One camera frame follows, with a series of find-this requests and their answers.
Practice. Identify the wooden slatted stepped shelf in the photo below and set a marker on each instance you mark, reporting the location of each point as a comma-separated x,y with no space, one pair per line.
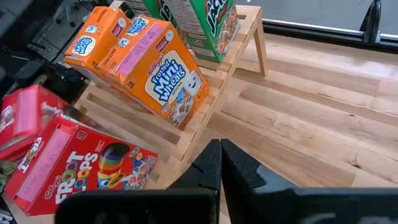
250,29

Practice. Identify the green artificial succulent plant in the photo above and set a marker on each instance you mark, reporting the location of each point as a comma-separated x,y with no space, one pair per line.
7,169

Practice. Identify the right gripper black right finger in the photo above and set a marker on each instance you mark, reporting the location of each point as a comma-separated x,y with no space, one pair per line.
264,202

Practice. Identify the orange Frosted Mini Wheats box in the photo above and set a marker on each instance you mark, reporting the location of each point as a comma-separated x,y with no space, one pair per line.
93,37
161,77

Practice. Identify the green Apple Jacks cereal box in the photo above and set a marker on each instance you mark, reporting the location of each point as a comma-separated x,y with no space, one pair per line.
154,7
211,31

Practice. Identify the red Froot Loops cereal box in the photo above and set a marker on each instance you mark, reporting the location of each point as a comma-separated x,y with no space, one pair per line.
28,109
77,161

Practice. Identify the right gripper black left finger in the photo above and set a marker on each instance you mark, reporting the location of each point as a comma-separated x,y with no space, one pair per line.
186,205

